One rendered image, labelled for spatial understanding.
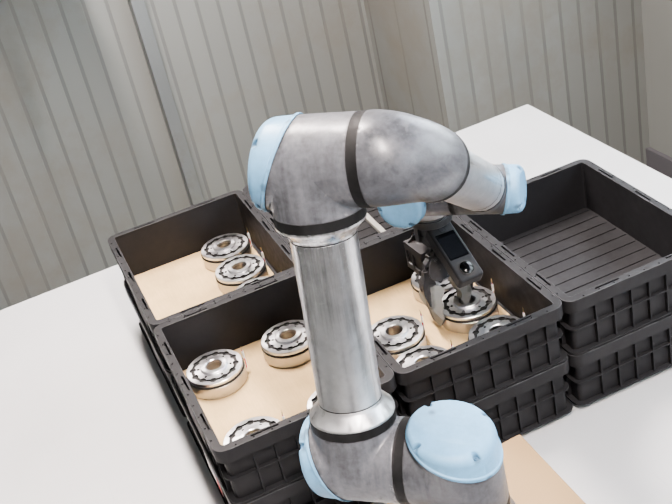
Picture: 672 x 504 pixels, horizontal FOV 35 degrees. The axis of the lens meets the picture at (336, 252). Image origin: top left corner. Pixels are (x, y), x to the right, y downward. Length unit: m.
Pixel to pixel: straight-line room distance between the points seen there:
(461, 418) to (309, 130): 0.43
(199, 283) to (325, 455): 0.85
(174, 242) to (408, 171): 1.14
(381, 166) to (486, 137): 1.62
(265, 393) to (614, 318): 0.60
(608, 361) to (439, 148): 0.72
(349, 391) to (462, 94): 2.22
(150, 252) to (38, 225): 1.46
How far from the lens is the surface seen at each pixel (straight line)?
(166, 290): 2.22
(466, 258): 1.78
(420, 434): 1.40
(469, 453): 1.38
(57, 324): 2.51
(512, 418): 1.83
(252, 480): 1.67
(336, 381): 1.38
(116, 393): 2.21
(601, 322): 1.83
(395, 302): 1.99
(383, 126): 1.24
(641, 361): 1.93
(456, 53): 3.46
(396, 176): 1.23
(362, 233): 2.24
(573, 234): 2.12
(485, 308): 1.89
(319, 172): 1.25
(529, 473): 1.65
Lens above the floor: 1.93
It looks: 30 degrees down
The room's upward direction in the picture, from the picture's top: 13 degrees counter-clockwise
